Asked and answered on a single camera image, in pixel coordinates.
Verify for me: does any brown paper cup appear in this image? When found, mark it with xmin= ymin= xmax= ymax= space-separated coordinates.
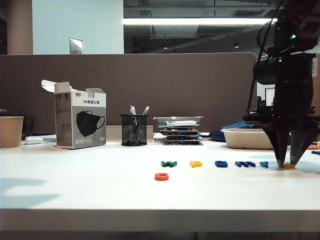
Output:
xmin=0 ymin=116 xmax=25 ymax=149

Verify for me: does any white ceiling light strip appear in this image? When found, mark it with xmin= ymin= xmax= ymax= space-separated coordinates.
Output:
xmin=123 ymin=18 xmax=279 ymax=26

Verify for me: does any black mesh pen holder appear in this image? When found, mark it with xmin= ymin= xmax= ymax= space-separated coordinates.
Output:
xmin=120 ymin=114 xmax=148 ymax=147

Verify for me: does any beige pulp food tray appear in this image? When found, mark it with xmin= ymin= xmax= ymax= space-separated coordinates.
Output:
xmin=220 ymin=128 xmax=275 ymax=151

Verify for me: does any navy blue foam slipper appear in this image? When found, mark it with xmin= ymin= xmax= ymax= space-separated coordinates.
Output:
xmin=208 ymin=120 xmax=251 ymax=143

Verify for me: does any computer monitor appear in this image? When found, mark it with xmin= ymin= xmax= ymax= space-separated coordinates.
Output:
xmin=264 ymin=87 xmax=276 ymax=107

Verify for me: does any flat pack of letter magnets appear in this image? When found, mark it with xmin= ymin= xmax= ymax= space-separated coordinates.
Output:
xmin=159 ymin=127 xmax=200 ymax=134
xmin=163 ymin=134 xmax=202 ymax=141
xmin=162 ymin=139 xmax=204 ymax=146

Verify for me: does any metal wall switch plate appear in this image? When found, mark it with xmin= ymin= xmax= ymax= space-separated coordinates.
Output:
xmin=69 ymin=37 xmax=84 ymax=55

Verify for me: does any clear plastic case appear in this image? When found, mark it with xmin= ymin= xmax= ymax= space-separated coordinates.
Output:
xmin=152 ymin=116 xmax=204 ymax=129

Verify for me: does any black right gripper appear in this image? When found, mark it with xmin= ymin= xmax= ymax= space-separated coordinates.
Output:
xmin=242 ymin=80 xmax=320 ymax=168

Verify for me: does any white earbuds case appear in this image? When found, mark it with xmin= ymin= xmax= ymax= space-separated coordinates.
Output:
xmin=24 ymin=136 xmax=45 ymax=145

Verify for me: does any dark blue letter m magnet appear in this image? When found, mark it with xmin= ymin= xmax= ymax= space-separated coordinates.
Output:
xmin=234 ymin=161 xmax=256 ymax=168

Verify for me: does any black and silver pen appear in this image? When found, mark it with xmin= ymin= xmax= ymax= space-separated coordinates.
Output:
xmin=128 ymin=104 xmax=138 ymax=126
xmin=136 ymin=106 xmax=151 ymax=131

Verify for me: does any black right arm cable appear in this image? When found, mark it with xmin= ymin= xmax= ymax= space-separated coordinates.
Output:
xmin=246 ymin=0 xmax=287 ymax=115

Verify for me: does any brown desk partition panel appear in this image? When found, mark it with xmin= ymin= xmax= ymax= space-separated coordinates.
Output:
xmin=0 ymin=52 xmax=259 ymax=136

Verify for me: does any brown cardboard box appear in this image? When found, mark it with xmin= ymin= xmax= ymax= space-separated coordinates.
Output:
xmin=309 ymin=52 xmax=320 ymax=144

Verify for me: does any grey face mask box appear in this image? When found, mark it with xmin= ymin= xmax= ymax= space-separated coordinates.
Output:
xmin=41 ymin=79 xmax=107 ymax=150

